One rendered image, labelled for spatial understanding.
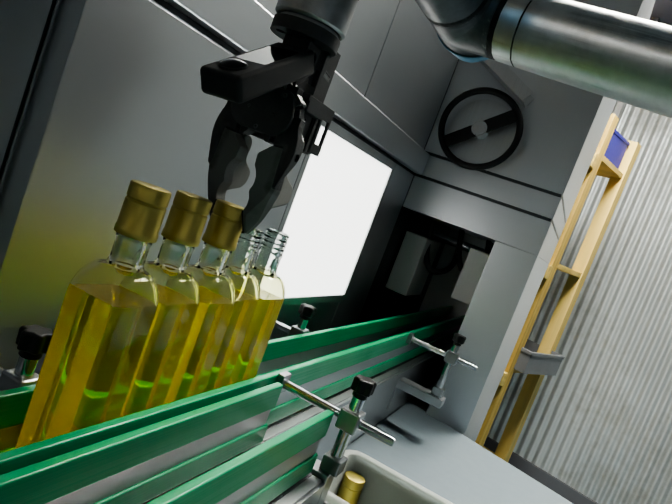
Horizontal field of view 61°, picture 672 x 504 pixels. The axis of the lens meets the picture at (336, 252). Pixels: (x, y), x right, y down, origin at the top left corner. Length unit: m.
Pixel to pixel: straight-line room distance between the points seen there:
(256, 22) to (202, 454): 0.51
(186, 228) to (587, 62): 0.41
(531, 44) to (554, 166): 0.92
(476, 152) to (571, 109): 0.25
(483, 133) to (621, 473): 2.54
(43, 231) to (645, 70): 0.57
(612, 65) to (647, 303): 3.05
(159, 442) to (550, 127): 1.25
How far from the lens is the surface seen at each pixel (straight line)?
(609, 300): 3.66
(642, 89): 0.61
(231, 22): 0.74
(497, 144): 1.56
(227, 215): 0.58
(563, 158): 1.54
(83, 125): 0.60
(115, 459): 0.52
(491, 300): 1.53
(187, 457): 0.62
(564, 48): 0.63
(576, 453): 3.74
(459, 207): 1.55
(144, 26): 0.63
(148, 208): 0.49
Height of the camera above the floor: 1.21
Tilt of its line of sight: 5 degrees down
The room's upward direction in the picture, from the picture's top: 21 degrees clockwise
